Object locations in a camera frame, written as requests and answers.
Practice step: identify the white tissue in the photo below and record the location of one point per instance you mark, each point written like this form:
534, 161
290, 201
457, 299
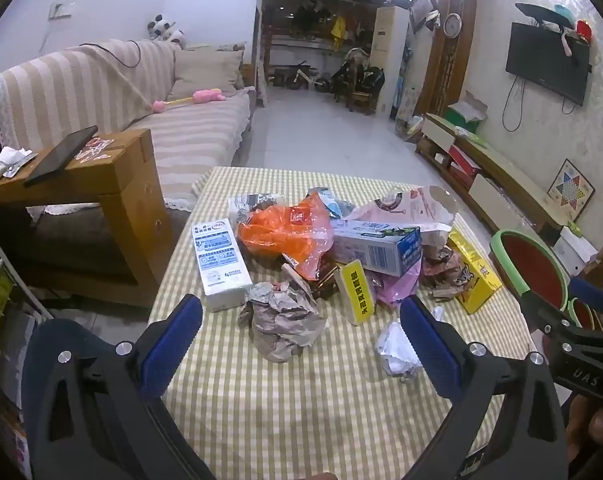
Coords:
3, 165

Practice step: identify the small green packet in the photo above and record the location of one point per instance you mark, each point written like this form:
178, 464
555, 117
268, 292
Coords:
576, 228

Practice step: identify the blue grey wrapper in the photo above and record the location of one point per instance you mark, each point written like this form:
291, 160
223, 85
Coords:
334, 205

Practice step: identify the round wall clock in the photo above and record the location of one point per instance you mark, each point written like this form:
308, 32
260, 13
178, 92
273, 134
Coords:
452, 25

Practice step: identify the large red bin green rim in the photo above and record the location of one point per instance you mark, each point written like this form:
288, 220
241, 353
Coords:
531, 265

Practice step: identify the small wooden chair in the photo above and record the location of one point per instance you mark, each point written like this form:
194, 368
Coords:
361, 102

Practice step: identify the red flat box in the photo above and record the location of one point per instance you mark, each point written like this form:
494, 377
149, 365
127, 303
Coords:
464, 160

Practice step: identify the white cardboard box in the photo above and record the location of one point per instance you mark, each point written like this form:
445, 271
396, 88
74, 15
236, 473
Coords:
576, 250

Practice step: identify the white balance bike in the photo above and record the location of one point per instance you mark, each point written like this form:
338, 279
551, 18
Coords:
294, 77

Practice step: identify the flat green packet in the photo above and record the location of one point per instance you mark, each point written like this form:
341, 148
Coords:
474, 137

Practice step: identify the standing air conditioner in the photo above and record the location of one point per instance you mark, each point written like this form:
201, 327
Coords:
383, 55

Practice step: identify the orange plastic bag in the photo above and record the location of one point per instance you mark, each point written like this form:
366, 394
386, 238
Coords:
276, 235

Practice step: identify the black wall television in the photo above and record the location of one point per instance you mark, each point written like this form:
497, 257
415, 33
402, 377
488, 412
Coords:
549, 62

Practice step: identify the wooden side table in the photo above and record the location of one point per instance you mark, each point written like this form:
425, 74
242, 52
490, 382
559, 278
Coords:
126, 195

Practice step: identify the black stroller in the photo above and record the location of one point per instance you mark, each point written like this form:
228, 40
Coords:
366, 77

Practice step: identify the white wall socket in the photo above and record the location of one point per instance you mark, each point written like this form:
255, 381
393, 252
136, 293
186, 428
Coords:
61, 11

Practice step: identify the white plush toy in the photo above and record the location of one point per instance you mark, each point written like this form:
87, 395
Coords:
177, 37

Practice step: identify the large yellow printed box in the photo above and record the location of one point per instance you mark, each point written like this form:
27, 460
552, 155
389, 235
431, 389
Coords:
476, 275

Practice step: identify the sofa with striped beige cover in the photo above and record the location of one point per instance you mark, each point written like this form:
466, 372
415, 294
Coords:
196, 130

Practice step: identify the white milk carton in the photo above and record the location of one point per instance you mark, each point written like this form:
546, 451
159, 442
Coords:
219, 260

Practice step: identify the wooden television cabinet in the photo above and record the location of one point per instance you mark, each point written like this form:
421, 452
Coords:
511, 180

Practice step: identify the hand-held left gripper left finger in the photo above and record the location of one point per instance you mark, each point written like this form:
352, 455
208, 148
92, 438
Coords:
174, 345

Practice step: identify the brown paper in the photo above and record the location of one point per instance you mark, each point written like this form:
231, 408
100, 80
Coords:
281, 325

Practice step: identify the crumpled white foil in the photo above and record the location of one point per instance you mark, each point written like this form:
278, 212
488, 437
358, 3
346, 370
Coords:
396, 347

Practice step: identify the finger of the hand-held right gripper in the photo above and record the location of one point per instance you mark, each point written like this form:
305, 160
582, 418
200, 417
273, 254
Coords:
589, 294
556, 312

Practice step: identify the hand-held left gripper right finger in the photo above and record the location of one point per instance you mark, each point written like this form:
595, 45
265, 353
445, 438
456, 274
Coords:
431, 355

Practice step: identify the small red bin green rim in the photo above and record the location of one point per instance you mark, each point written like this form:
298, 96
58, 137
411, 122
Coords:
585, 316

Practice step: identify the green box with papers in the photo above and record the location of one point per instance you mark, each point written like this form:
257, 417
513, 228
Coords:
464, 120

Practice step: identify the person's right hand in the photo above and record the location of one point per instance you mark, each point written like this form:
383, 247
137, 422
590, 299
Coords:
594, 425

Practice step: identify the yellow hanging garment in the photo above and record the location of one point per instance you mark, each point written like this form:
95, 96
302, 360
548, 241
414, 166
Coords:
337, 32

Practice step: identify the brown torn wrappers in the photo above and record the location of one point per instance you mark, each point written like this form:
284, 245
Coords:
441, 272

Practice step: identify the panda plush toy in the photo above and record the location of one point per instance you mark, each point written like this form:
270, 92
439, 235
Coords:
160, 27

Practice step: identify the red white stickers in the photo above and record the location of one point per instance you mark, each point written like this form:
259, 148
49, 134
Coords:
96, 149

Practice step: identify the star checkers board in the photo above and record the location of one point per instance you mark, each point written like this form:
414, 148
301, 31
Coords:
570, 190

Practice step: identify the beige cushion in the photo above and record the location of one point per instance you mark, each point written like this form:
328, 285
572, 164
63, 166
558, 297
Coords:
206, 75

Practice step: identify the pink yellow snack wrapper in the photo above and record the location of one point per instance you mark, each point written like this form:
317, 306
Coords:
354, 292

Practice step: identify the checked yellow tablecloth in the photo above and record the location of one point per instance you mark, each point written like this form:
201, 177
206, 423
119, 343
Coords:
306, 420

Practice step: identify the framed wall picture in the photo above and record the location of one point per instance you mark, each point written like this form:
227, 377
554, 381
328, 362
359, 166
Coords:
421, 7

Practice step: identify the pink plastic bag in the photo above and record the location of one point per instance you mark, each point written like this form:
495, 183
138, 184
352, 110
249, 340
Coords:
394, 285

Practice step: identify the pink white snack bag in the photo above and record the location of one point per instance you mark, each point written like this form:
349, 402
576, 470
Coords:
401, 207

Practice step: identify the blue white carton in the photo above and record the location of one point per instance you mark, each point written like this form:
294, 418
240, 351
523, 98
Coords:
371, 247

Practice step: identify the pink toy hammer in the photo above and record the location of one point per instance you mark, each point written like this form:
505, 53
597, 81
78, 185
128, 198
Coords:
204, 96

